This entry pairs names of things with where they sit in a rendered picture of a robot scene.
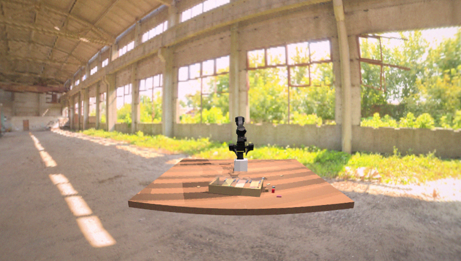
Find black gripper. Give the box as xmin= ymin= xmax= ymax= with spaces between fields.
xmin=229 ymin=142 xmax=254 ymax=156

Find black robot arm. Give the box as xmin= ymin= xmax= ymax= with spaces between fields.
xmin=235 ymin=116 xmax=247 ymax=160

